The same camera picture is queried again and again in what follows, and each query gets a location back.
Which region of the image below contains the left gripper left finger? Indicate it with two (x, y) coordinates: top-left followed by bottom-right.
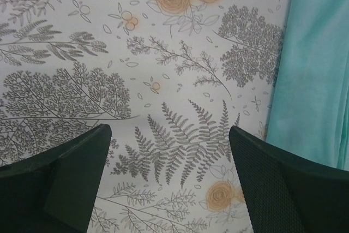
(1, 124), (112, 232)

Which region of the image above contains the teal t shirt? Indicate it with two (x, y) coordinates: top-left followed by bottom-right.
(267, 0), (348, 170)

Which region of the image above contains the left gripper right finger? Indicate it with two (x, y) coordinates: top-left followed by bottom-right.
(229, 126), (348, 233)

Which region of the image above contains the floral table cloth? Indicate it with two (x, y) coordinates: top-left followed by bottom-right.
(1, 0), (288, 232)

